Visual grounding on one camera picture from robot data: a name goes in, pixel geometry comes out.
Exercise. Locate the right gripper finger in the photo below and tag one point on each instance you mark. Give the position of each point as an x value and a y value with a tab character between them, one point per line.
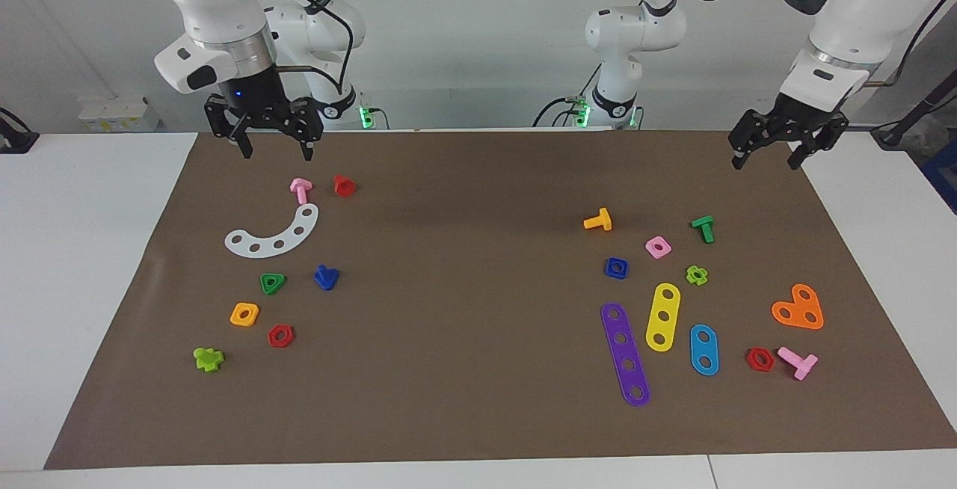
308	122
224	119

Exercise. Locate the lime cross-head toy screw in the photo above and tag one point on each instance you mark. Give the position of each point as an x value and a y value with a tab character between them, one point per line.
208	360

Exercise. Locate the orange three-hole corner plate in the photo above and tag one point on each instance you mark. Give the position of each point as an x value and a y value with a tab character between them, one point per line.
798	309

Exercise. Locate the blue two-hole plate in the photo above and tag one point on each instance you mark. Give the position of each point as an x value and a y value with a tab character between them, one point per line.
703	350

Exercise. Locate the pink square toy nut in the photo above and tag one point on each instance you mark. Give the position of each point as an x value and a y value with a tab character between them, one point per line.
649	247

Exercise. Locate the lime flower-shaped toy nut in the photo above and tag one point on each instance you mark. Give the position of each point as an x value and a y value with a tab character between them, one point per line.
691	275

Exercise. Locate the green triangular toy nut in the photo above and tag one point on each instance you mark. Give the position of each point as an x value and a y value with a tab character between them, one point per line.
265	278

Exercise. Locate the red plastic toy screw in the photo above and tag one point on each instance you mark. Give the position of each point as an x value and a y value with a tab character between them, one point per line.
343	187

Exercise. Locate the brown table mat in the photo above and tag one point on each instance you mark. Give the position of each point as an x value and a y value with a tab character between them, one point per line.
448	362

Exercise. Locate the yellow three-hole plate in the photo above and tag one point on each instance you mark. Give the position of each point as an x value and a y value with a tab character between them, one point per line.
664	306

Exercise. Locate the black stand pole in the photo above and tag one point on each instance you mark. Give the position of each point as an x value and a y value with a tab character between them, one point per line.
923	108

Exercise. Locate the pink plastic toy screw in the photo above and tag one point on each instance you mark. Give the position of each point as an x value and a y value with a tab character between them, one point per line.
798	363
301	188

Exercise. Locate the black device on table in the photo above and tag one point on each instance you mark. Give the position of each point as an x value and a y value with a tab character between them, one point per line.
15	141

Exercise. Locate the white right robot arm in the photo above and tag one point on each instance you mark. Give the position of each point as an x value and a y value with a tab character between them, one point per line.
217	10

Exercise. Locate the red hexagonal toy nut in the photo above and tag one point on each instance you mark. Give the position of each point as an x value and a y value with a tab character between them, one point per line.
751	360
272	336

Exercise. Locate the dark green toy screw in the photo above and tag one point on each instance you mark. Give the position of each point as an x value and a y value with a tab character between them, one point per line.
705	229

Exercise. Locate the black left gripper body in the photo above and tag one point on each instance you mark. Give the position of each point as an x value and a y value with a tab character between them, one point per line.
806	119

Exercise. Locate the blue square toy nut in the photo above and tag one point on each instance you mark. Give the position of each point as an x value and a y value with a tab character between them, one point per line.
608	268

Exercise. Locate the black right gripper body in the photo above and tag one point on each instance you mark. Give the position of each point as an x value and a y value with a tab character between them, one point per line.
258	100

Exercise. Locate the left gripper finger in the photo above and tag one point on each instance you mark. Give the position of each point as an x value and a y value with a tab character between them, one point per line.
755	130
822	137

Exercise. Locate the orange plastic toy screw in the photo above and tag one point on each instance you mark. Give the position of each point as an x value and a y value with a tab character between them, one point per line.
600	221

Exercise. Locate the white curved five-hole plate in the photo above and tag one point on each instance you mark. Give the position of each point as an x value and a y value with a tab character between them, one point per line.
288	238

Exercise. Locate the purple four-hole plate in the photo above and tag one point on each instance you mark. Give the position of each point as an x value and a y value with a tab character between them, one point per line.
624	351

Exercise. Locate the orange square toy nut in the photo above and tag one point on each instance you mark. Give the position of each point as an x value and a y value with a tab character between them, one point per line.
235	315

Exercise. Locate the white cardboard box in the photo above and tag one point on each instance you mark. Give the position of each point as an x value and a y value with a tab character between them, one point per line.
119	115

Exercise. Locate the blue plastic toy screw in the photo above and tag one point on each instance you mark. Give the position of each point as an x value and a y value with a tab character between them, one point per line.
326	277

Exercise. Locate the blue crate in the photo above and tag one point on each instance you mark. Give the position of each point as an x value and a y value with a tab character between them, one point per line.
943	175

